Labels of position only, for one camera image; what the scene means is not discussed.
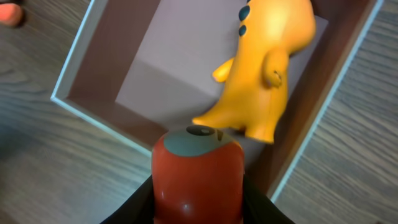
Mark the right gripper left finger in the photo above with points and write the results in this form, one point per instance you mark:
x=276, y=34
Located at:
x=139, y=208

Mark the white plush duck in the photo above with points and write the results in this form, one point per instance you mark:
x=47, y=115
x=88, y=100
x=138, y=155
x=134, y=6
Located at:
x=11, y=14

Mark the white box with pink interior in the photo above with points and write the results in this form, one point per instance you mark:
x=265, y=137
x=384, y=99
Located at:
x=138, y=69

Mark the orange dinosaur toy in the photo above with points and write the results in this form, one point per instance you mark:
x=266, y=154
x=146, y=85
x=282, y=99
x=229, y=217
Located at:
x=256, y=79

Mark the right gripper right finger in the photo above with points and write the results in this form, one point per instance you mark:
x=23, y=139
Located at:
x=258, y=208

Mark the red ball toy with eye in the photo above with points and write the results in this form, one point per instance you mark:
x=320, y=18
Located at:
x=197, y=175

